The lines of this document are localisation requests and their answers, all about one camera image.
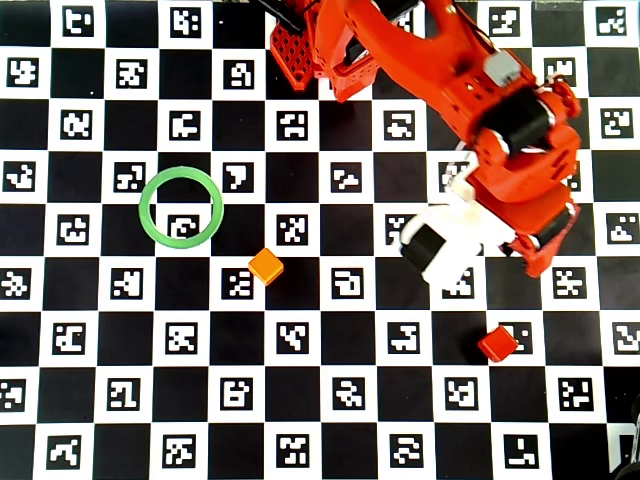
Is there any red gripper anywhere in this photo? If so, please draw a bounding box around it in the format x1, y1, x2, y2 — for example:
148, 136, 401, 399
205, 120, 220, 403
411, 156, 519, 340
472, 169, 581, 280

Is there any red cube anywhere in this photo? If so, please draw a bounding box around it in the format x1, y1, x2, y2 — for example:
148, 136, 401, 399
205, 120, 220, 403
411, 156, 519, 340
477, 324, 520, 364

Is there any orange cube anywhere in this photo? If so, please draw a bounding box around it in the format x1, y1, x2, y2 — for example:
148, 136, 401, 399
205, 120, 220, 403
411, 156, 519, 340
247, 247, 285, 287

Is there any red robot base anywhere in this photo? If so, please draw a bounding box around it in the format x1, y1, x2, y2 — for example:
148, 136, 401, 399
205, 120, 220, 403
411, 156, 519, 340
269, 0, 386, 104

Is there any small grey plastic box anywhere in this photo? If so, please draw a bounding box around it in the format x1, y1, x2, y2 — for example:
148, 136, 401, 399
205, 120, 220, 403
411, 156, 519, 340
485, 49, 521, 84

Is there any black tripod stand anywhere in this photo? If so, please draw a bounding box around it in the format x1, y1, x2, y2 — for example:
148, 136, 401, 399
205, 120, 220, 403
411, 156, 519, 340
610, 392, 640, 480

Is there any black white marker checkerboard mat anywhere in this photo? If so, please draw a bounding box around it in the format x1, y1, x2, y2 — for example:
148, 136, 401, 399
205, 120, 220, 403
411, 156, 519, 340
0, 0, 640, 480

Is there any clear adhesive tape strip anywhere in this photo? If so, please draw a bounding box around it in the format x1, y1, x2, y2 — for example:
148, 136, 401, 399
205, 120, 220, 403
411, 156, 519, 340
532, 0, 586, 12

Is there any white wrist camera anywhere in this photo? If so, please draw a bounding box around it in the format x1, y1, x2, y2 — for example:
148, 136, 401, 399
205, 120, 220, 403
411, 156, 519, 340
398, 162, 501, 300

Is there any green plastic ring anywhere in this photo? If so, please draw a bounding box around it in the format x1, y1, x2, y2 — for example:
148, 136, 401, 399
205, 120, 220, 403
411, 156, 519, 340
138, 165, 225, 250

